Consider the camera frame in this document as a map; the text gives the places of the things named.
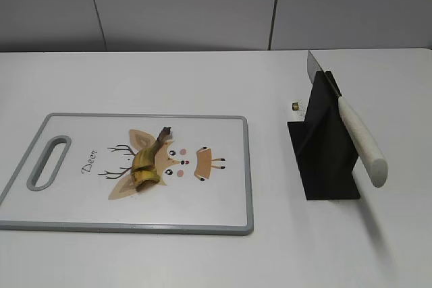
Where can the small brass nut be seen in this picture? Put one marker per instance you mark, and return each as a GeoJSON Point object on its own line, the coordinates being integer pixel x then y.
{"type": "Point", "coordinates": [295, 106]}

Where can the yellow banana stem piece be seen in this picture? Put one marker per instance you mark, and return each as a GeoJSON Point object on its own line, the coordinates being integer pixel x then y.
{"type": "Point", "coordinates": [143, 169]}

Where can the white-handled kitchen knife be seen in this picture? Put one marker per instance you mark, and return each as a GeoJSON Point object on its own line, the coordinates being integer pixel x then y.
{"type": "Point", "coordinates": [364, 143]}

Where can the black knife stand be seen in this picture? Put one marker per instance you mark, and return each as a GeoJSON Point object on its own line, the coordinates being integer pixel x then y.
{"type": "Point", "coordinates": [324, 151]}

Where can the white deer cutting board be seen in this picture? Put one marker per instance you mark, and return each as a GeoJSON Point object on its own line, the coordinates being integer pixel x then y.
{"type": "Point", "coordinates": [75, 176]}

